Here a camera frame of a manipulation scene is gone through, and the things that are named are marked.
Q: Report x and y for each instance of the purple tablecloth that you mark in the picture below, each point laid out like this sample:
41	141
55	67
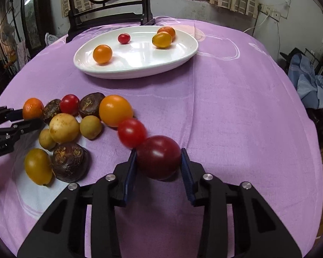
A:
231	113

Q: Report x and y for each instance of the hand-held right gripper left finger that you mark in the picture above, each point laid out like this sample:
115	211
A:
130	178

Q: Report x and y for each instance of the black chair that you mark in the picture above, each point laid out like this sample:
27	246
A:
298	56

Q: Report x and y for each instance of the small orange mandarin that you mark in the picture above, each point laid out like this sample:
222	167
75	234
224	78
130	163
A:
32	108

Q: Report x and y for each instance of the orange tomato behind on plate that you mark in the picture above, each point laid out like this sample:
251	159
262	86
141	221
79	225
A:
169	30

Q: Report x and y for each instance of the dark framed picture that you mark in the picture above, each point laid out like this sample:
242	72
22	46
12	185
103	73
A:
31	18

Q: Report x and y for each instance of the small pale yellow round fruit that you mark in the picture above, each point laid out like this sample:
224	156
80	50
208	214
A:
46	139
90	127

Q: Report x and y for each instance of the blue clothes pile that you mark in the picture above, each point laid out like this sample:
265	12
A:
311	82

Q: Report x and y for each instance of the large pale yellow round fruit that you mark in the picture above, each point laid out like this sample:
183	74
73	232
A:
64	128

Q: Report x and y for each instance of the orange round tomato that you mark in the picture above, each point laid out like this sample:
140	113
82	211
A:
102	54

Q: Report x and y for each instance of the white plastic bag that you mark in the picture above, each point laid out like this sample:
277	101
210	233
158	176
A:
50	38

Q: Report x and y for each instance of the standing fan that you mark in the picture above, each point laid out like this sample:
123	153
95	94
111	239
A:
7	33

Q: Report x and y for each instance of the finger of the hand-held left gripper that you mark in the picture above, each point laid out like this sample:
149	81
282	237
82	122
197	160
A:
21	128
6	114

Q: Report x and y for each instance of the yellow orange oval tomato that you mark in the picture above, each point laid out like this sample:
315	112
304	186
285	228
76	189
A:
162	40

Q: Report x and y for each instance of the white wall socket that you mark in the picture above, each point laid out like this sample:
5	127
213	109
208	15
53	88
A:
269	11

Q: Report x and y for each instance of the large dark brown water chestnut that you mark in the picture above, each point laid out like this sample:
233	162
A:
70	162

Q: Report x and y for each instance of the white oval plate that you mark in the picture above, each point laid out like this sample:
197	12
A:
140	59

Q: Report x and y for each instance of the small red cherry tomato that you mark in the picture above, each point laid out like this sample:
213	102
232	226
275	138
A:
123	38

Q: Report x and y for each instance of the dark red tomato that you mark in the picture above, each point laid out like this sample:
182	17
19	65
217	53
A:
158	157

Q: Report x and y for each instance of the large orange tomato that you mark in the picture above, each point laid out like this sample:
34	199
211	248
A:
115	110

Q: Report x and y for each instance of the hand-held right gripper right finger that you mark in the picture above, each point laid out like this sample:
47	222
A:
187	178

